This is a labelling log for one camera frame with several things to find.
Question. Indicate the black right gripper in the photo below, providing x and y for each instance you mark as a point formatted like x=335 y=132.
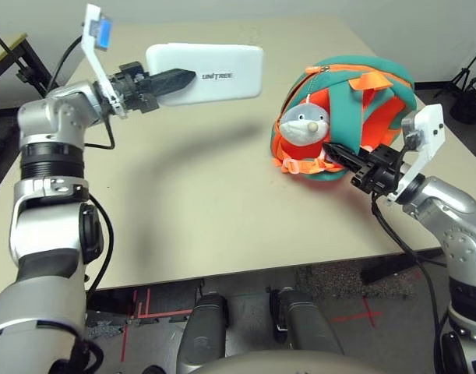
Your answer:
x=378 y=171

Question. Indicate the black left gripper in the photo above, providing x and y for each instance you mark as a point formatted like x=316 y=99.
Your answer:
x=134 y=85

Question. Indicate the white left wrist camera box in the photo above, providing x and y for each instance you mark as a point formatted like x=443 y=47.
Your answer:
x=93 y=43

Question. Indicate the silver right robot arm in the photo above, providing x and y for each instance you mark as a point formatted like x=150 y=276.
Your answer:
x=448 y=202

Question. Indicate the orange teal backpack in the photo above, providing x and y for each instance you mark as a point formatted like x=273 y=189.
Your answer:
x=381 y=117

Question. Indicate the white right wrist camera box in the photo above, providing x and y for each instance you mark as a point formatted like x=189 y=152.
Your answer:
x=428 y=128

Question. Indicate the grey robot leg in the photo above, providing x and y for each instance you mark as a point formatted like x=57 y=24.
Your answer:
x=202 y=335
x=304 y=323

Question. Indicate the black table leg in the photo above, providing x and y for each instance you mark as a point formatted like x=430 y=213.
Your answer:
x=385 y=270

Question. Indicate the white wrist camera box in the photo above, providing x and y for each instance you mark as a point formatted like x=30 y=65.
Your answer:
x=428 y=128
x=93 y=43

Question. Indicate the grey left robot leg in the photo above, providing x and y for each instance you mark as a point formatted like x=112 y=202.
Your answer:
x=202 y=335

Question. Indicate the black clamp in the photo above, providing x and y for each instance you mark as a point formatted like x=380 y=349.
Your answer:
x=24 y=74

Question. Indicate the beige robot torso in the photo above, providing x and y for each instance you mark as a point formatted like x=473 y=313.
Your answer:
x=292 y=364

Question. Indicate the grey white plush toy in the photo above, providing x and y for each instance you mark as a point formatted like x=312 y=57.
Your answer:
x=302 y=126

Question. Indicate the grey speckled floor mat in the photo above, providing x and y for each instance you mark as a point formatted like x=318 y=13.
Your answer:
x=105 y=330
x=339 y=278

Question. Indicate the black tripod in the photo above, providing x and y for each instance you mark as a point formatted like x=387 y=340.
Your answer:
x=463 y=74

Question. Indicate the grey right robot leg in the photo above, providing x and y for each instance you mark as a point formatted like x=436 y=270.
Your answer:
x=304 y=323

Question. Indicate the black framed side table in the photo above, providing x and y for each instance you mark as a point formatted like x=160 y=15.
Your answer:
x=27 y=54

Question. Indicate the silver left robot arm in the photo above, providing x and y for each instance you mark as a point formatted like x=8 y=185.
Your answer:
x=54 y=113

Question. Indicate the white pencil case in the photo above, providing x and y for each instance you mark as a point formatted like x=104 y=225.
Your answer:
x=222 y=62

